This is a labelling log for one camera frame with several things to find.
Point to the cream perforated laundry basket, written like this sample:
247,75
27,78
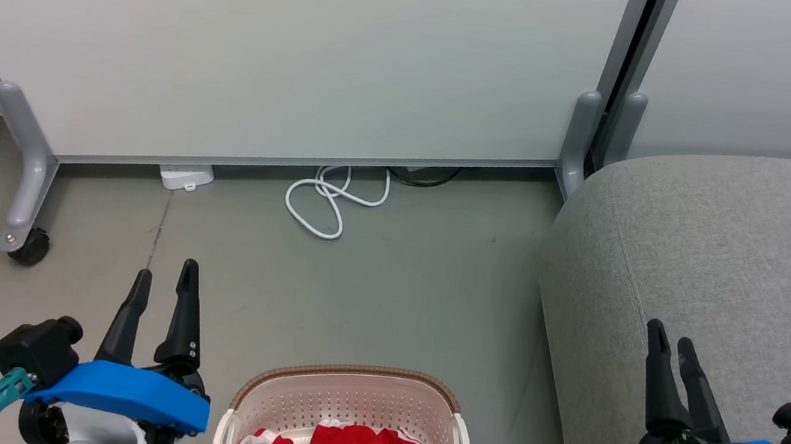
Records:
351,398

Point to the narrow white partition panel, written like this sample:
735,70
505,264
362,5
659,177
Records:
776,72

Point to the grey fabric sofa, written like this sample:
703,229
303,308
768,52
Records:
738,256

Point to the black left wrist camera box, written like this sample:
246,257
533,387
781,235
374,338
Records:
37,348

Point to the black caster wheel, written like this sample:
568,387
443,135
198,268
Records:
30,249

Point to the large white partition panel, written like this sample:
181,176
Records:
273,49

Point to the white power adapter box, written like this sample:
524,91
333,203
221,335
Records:
186,177

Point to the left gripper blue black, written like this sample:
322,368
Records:
133,393

